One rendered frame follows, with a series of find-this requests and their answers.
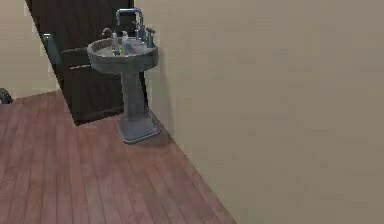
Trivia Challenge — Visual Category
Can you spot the clear soap bottle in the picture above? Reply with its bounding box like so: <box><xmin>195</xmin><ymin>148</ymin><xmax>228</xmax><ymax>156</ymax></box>
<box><xmin>121</xmin><ymin>30</ymin><xmax>130</xmax><ymax>51</ymax></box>

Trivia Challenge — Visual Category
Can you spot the clear green-based bottle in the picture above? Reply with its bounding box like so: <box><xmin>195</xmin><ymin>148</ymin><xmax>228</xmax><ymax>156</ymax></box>
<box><xmin>111</xmin><ymin>31</ymin><xmax>125</xmax><ymax>57</ymax></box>

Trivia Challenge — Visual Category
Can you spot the dark brown room door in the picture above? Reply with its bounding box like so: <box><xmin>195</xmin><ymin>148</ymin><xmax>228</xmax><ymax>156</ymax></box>
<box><xmin>25</xmin><ymin>0</ymin><xmax>149</xmax><ymax>127</ymax></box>

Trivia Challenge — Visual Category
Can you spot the silver sink faucet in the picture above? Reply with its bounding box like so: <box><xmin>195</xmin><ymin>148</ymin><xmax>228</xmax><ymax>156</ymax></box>
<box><xmin>115</xmin><ymin>7</ymin><xmax>156</xmax><ymax>48</ymax></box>

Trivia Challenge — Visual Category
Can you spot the dark round object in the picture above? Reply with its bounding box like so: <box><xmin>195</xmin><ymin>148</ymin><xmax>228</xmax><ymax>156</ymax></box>
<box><xmin>0</xmin><ymin>87</ymin><xmax>14</xmax><ymax>105</ymax></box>

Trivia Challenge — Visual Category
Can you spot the grey pedestal sink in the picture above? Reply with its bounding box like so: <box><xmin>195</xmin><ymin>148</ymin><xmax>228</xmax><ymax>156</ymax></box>
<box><xmin>86</xmin><ymin>35</ymin><xmax>163</xmax><ymax>145</ymax></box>

